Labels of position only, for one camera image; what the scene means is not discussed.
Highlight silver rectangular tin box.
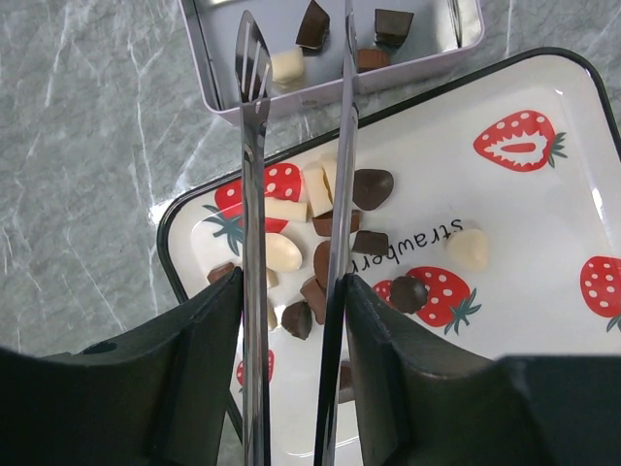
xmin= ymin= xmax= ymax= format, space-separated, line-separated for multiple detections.
xmin=180 ymin=1 xmax=485 ymax=125

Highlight white oval chocolate centre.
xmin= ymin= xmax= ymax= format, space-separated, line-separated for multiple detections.
xmin=445 ymin=228 xmax=489 ymax=272

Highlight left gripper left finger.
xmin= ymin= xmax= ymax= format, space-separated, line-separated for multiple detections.
xmin=1 ymin=269 xmax=243 ymax=465

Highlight metal serving tongs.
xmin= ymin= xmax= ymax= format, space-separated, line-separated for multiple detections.
xmin=235 ymin=1 xmax=362 ymax=465

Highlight white square chocolate left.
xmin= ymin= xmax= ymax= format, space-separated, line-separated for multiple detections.
xmin=266 ymin=269 xmax=278 ymax=289

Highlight dark round chocolate right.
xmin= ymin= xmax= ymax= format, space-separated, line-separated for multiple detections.
xmin=353 ymin=169 xmax=394 ymax=211

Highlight dark chocolate on strawberry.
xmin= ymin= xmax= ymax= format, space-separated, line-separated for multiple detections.
xmin=390 ymin=276 xmax=428 ymax=315

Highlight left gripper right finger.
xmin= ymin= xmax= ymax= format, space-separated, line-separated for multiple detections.
xmin=345 ymin=275 xmax=620 ymax=465

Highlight white strawberry pattern tray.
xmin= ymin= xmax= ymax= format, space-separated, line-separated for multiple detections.
xmin=155 ymin=47 xmax=621 ymax=466

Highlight brown square chocolate left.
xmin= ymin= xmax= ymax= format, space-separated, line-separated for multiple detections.
xmin=207 ymin=262 xmax=235 ymax=284

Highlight white chocolate top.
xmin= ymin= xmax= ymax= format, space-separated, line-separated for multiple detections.
xmin=302 ymin=162 xmax=333 ymax=217

